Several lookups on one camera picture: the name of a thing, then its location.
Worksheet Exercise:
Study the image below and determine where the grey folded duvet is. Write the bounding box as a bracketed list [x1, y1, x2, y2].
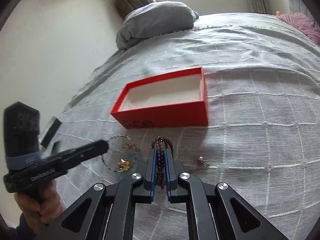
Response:
[116, 1, 199, 50]

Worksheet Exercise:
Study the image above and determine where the grey checked bedspread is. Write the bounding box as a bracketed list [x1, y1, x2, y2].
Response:
[54, 13, 319, 239]

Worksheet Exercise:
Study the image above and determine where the pink pillow near window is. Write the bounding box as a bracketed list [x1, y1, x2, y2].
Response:
[276, 11, 320, 46]

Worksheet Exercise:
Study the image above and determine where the small silver earring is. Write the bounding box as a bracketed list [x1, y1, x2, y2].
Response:
[197, 156, 210, 166]

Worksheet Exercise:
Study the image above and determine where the red open box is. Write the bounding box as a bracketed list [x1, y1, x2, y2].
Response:
[110, 67, 209, 129]

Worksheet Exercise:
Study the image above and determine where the person's left hand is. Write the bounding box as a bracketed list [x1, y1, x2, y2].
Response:
[14, 180, 64, 235]

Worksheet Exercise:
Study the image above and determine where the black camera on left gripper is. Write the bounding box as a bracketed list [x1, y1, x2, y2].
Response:
[3, 101, 41, 171]

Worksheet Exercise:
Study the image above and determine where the dark red bead bracelet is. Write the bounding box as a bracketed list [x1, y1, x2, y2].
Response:
[151, 135, 174, 190]

